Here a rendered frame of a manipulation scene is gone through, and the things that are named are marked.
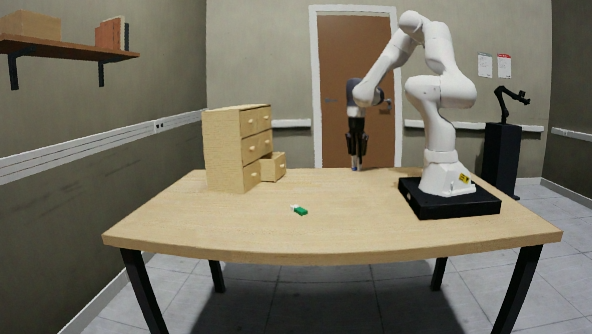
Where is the tan wooden chest of drawers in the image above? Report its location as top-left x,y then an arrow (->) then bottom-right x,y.
201,104 -> 273,194

